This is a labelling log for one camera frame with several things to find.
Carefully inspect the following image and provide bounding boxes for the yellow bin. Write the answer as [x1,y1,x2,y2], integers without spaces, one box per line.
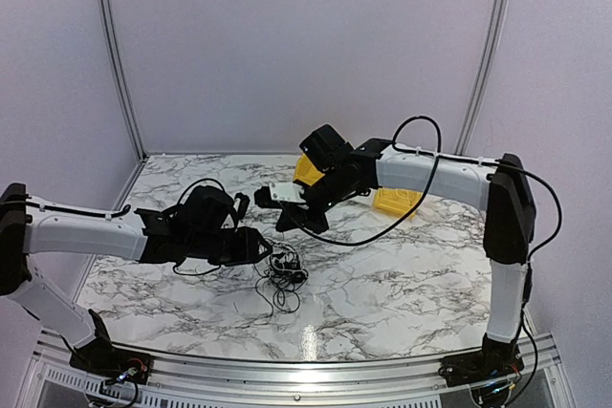
[293,154,324,185]
[372,188,423,218]

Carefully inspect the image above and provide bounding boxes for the aluminium front rail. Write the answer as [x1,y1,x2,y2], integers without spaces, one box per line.
[16,331,575,407]

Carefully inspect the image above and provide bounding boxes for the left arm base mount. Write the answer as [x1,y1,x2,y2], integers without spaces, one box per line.
[70,310,153,384]

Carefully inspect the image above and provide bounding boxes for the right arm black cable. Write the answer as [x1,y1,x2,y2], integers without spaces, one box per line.
[286,115,565,266]

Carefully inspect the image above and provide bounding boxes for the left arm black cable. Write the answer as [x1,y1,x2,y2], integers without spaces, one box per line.
[171,179,229,278]

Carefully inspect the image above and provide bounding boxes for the black cable bundle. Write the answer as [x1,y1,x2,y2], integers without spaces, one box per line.
[253,245,310,321]

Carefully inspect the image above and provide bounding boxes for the left yellow bin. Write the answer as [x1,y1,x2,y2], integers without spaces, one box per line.
[293,154,324,185]

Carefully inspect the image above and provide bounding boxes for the right yellow bin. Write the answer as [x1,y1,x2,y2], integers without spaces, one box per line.
[372,188,423,218]

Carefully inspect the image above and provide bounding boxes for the aluminium corner post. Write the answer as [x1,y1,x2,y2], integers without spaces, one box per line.
[453,0,509,155]
[91,0,145,161]

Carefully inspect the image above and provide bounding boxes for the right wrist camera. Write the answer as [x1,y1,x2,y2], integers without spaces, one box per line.
[253,183,306,208]

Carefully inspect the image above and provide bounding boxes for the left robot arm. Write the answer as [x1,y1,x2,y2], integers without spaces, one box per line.
[1,183,273,375]

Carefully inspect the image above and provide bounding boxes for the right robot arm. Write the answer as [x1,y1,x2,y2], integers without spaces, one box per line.
[271,125,536,377]

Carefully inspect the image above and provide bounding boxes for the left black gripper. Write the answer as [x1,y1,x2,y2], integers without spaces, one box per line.
[187,226,273,268]

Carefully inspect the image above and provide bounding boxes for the right aluminium corner post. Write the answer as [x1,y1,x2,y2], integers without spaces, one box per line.
[453,0,509,155]

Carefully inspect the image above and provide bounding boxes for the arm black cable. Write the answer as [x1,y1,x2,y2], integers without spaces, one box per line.
[171,179,229,278]
[286,115,565,266]

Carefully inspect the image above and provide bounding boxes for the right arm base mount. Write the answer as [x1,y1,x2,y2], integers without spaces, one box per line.
[438,333,524,387]

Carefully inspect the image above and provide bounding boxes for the left aluminium corner post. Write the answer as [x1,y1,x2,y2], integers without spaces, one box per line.
[91,0,145,161]

